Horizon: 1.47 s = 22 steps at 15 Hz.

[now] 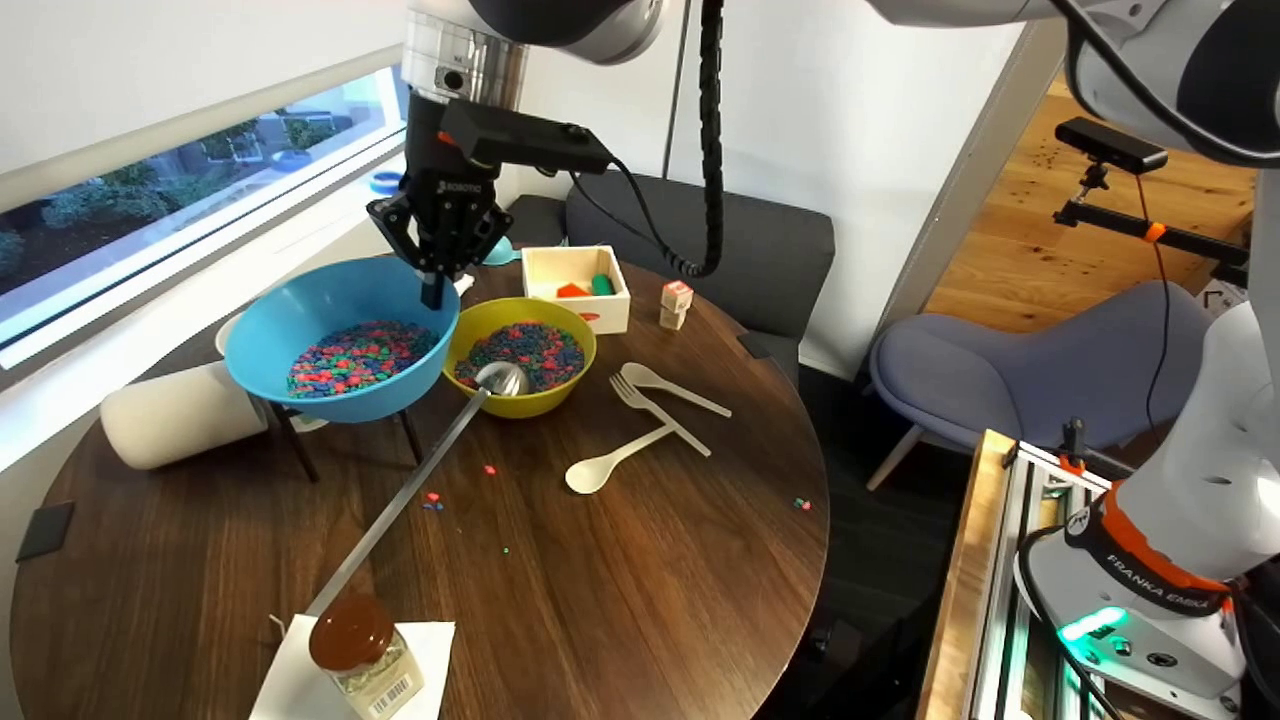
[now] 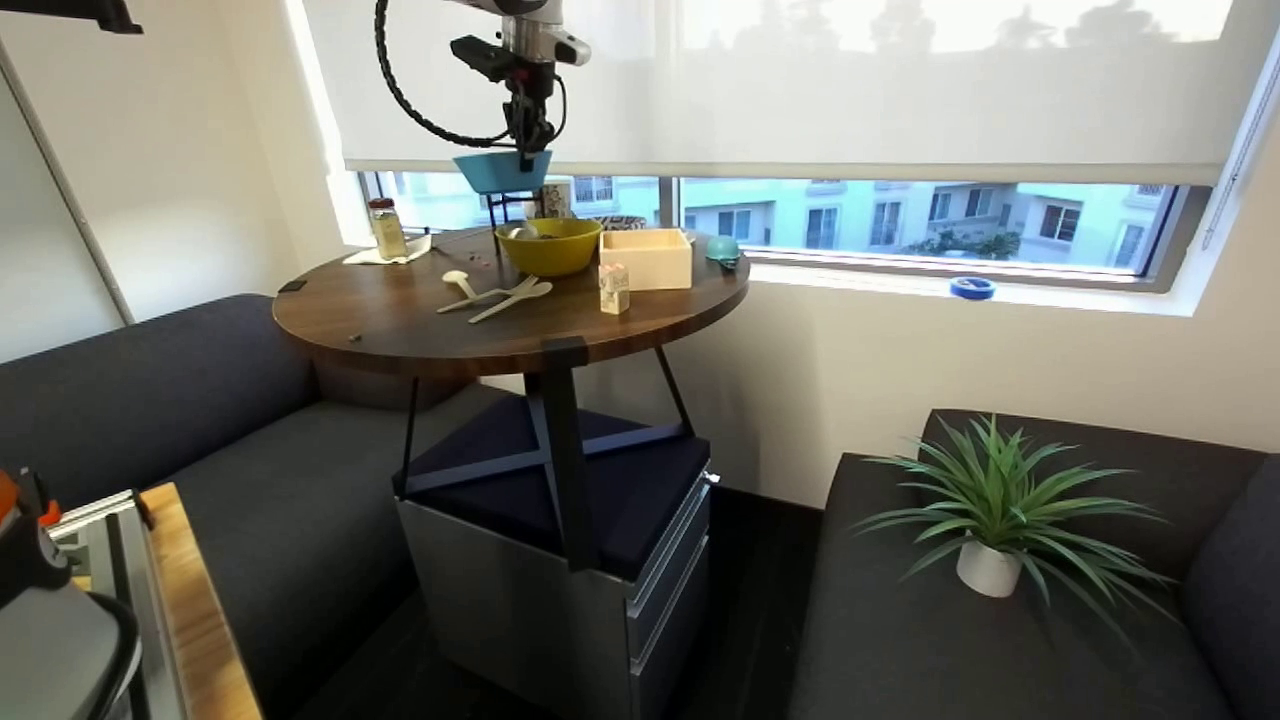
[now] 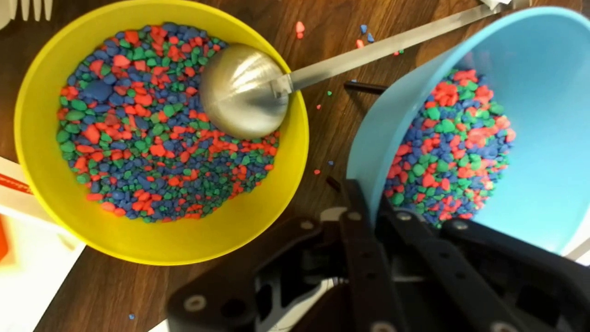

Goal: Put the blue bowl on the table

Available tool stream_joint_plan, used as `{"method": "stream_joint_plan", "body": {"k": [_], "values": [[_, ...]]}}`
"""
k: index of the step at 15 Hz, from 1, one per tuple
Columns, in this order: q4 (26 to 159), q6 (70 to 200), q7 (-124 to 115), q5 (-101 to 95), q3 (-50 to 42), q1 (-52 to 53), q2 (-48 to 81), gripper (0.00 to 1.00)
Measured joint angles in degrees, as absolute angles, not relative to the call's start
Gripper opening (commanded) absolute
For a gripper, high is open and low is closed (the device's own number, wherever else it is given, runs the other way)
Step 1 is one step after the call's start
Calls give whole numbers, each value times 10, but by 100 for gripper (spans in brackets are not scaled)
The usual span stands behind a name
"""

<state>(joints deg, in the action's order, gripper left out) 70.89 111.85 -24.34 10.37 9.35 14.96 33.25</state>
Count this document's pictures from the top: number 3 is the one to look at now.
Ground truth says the coloured gravel heap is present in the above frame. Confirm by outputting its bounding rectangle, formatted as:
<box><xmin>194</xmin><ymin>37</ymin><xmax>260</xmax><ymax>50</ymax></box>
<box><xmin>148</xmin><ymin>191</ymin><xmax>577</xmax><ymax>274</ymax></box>
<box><xmin>382</xmin><ymin>65</ymin><xmax>518</xmax><ymax>229</ymax></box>
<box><xmin>55</xmin><ymin>23</ymin><xmax>280</xmax><ymax>224</ymax></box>

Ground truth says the blue plastic bowl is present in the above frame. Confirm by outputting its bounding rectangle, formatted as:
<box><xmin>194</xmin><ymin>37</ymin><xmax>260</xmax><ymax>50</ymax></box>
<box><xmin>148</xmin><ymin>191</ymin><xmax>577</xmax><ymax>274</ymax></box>
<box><xmin>345</xmin><ymin>6</ymin><xmax>590</xmax><ymax>257</ymax></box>

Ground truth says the round dark wooden table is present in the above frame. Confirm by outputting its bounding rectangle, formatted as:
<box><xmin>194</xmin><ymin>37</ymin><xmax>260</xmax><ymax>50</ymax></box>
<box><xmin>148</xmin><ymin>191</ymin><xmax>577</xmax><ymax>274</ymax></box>
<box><xmin>0</xmin><ymin>0</ymin><xmax>590</xmax><ymax>332</ymax></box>

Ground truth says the wooden fork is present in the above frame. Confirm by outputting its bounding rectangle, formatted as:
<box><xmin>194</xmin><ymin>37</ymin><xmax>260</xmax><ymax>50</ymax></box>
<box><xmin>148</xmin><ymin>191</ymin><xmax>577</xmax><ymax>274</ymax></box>
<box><xmin>17</xmin><ymin>0</ymin><xmax>55</xmax><ymax>25</ymax></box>

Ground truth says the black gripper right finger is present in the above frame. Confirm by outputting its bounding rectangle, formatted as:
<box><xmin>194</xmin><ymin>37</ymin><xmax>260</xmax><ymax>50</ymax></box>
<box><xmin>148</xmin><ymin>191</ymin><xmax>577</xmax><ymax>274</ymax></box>
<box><xmin>376</xmin><ymin>205</ymin><xmax>590</xmax><ymax>332</ymax></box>

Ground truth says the metal ladle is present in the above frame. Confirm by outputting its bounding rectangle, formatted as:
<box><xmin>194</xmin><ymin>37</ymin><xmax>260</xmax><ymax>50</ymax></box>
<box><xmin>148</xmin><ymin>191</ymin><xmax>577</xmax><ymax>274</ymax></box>
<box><xmin>197</xmin><ymin>0</ymin><xmax>515</xmax><ymax>141</ymax></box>

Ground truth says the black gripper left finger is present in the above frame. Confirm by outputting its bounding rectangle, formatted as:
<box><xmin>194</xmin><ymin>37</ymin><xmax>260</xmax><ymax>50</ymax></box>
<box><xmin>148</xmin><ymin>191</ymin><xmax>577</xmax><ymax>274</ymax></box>
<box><xmin>164</xmin><ymin>179</ymin><xmax>398</xmax><ymax>332</ymax></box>

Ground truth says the yellow plastic bowl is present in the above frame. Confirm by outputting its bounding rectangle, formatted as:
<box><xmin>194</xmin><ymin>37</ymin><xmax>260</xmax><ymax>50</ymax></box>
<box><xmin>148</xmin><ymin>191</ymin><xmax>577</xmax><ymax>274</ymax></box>
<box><xmin>13</xmin><ymin>0</ymin><xmax>312</xmax><ymax>268</ymax></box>

